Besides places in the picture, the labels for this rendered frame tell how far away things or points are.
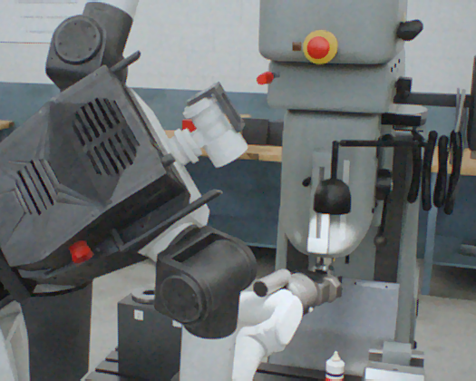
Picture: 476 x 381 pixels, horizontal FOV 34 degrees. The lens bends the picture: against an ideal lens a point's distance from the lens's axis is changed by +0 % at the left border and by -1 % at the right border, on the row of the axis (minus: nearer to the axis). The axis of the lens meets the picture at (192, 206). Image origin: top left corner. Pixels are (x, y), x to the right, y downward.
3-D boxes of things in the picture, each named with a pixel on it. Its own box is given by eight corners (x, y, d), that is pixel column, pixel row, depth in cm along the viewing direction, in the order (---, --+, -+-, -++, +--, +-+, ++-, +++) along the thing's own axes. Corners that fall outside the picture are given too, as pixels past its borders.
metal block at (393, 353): (408, 377, 170) (411, 353, 168) (381, 374, 171) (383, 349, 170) (408, 367, 175) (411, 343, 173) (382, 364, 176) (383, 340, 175)
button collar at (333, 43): (335, 64, 138) (337, 30, 136) (302, 63, 140) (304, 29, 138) (336, 63, 140) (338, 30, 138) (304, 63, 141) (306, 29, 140)
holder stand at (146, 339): (199, 392, 179) (201, 312, 174) (117, 374, 188) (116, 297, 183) (219, 370, 190) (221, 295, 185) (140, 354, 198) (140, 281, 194)
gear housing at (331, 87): (388, 114, 148) (392, 63, 146) (265, 108, 155) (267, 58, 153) (397, 97, 179) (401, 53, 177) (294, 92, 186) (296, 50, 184)
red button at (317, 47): (327, 60, 135) (329, 36, 134) (305, 59, 136) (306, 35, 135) (330, 58, 138) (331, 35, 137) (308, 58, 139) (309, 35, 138)
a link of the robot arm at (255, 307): (311, 320, 159) (284, 338, 150) (267, 316, 166) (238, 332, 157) (306, 268, 158) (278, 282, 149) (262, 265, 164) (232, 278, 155)
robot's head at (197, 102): (201, 154, 129) (239, 133, 126) (174, 111, 127) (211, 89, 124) (210, 141, 135) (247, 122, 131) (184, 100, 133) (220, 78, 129)
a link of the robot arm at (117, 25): (72, -10, 131) (48, 63, 129) (121, -1, 129) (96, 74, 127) (93, 19, 142) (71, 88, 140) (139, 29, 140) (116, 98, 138)
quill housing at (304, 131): (368, 266, 160) (380, 112, 152) (271, 256, 166) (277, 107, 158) (375, 240, 178) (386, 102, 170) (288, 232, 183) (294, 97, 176)
